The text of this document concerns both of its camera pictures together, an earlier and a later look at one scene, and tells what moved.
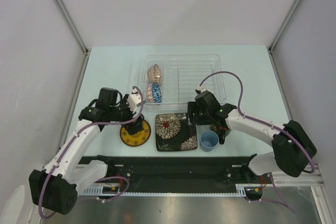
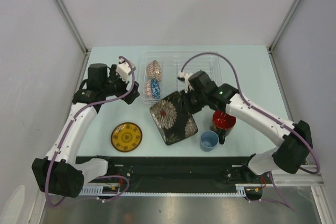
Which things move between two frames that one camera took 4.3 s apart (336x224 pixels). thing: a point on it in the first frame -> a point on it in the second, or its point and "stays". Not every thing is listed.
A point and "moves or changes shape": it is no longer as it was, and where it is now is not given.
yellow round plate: x=137 y=139 moves or changes shape
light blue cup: x=209 y=140 stays
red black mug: x=222 y=130 stays
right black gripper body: x=202 y=117 -> x=194 y=102
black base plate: x=180 y=174 stays
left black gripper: x=136 y=126 -> x=113 y=75
